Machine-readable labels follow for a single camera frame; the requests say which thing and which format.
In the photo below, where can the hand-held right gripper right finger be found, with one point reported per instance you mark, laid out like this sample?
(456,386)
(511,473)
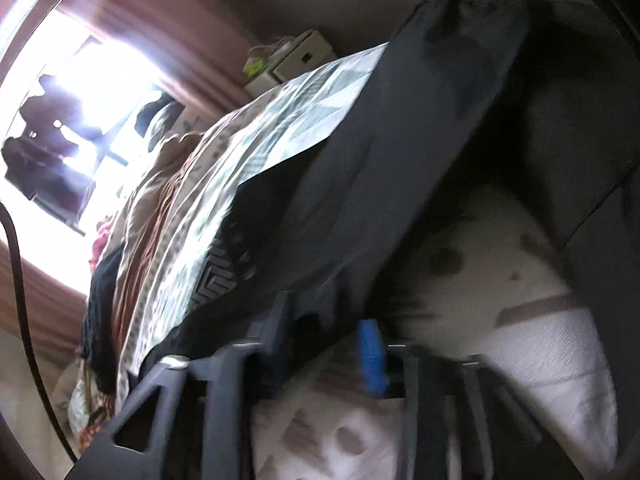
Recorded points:
(373,360)

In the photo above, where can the black knit cloth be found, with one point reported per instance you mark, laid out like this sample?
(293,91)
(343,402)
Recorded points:
(102,310)

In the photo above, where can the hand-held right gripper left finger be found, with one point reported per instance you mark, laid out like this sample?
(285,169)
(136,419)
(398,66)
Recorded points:
(278,355)

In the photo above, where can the brown curtain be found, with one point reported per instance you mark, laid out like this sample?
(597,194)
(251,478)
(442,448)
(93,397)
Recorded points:
(165,25)

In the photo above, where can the patterned white bed blanket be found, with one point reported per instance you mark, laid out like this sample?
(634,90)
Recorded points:
(280,125)

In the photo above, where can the pink cloth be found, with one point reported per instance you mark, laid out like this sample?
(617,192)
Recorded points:
(101,242)

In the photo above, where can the large black garment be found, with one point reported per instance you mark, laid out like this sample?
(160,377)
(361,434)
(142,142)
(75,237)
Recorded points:
(400,160)

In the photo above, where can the green item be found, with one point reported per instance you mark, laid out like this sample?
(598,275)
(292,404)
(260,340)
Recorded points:
(256,66)

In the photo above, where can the brown blanket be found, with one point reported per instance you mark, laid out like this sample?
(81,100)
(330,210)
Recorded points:
(150,260)

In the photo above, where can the dark cushion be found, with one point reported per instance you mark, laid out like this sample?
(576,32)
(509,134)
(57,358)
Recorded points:
(160,115)

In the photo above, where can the dark hanging clothes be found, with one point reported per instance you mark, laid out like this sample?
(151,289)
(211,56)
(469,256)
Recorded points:
(50,140)

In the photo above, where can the window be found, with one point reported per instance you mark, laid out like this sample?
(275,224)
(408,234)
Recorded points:
(110,75)

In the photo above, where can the white box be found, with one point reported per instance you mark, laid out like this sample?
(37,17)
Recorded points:
(305,55)

